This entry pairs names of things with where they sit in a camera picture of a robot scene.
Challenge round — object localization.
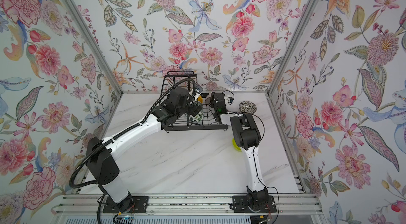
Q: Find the black wire dish rack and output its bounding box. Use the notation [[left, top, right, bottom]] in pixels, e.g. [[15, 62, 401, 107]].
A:
[[160, 70, 228, 133]]

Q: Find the green leaf pattern bowl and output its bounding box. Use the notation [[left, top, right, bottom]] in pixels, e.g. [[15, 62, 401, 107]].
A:
[[189, 111, 205, 123]]

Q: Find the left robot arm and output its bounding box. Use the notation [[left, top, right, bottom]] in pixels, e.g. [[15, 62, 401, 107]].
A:
[[69, 78, 203, 212]]

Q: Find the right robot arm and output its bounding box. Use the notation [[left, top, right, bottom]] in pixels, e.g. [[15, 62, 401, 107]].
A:
[[209, 93, 269, 212]]

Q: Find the lime green plastic bowl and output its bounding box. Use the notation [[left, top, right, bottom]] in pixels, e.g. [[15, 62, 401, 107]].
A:
[[232, 138, 242, 152]]

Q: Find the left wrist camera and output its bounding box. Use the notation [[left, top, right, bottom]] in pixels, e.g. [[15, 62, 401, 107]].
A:
[[193, 85, 203, 96]]

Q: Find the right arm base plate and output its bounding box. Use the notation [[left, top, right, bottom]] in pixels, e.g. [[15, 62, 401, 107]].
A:
[[229, 195, 278, 213]]

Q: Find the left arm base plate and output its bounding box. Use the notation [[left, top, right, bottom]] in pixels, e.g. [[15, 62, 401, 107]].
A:
[[103, 195, 149, 214]]

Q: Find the aluminium mounting rail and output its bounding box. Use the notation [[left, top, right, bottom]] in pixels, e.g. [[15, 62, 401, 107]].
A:
[[52, 193, 324, 217]]

